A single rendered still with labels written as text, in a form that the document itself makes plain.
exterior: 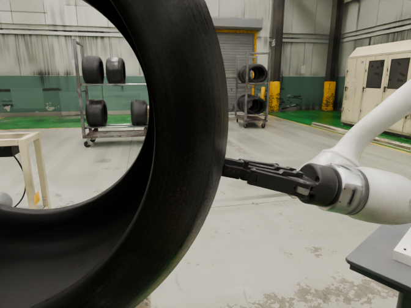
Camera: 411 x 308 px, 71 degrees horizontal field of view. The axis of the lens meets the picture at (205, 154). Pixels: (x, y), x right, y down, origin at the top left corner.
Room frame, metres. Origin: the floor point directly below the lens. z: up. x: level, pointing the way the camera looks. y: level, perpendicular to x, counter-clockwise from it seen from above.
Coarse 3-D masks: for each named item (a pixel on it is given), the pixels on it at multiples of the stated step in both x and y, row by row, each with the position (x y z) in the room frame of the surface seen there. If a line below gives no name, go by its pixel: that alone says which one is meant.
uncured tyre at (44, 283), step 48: (96, 0) 0.52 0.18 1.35; (144, 0) 0.26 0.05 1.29; (192, 0) 0.30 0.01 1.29; (144, 48) 0.26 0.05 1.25; (192, 48) 0.28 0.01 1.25; (192, 96) 0.27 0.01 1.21; (144, 144) 0.53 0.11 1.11; (192, 144) 0.27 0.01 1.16; (144, 192) 0.52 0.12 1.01; (192, 192) 0.28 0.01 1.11; (0, 240) 0.47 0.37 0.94; (48, 240) 0.49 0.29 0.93; (96, 240) 0.48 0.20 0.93; (144, 240) 0.26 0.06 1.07; (192, 240) 0.31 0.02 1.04; (0, 288) 0.38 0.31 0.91; (48, 288) 0.38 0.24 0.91; (96, 288) 0.25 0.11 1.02; (144, 288) 0.27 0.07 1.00
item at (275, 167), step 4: (252, 164) 0.48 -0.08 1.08; (256, 164) 0.49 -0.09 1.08; (260, 164) 0.50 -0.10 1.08; (264, 168) 0.49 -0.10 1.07; (268, 168) 0.49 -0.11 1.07; (272, 168) 0.49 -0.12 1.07; (276, 168) 0.49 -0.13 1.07; (280, 168) 0.49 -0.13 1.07; (284, 168) 0.49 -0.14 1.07; (288, 168) 0.50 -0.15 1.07; (292, 168) 0.50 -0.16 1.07
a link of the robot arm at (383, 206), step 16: (368, 176) 0.50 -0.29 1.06; (384, 176) 0.50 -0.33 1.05; (400, 176) 0.52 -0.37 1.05; (368, 192) 0.47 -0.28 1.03; (384, 192) 0.48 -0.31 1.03; (400, 192) 0.48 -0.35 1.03; (368, 208) 0.47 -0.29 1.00; (384, 208) 0.47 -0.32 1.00; (400, 208) 0.48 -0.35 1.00; (384, 224) 0.50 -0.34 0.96; (400, 224) 0.50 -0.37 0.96
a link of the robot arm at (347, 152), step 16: (400, 96) 0.65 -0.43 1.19; (384, 112) 0.66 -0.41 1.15; (400, 112) 0.65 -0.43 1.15; (352, 128) 0.70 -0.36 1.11; (368, 128) 0.67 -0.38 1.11; (384, 128) 0.66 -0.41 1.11; (336, 144) 0.70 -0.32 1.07; (352, 144) 0.67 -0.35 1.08; (320, 160) 0.66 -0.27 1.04; (336, 160) 0.64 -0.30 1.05; (352, 160) 0.64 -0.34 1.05
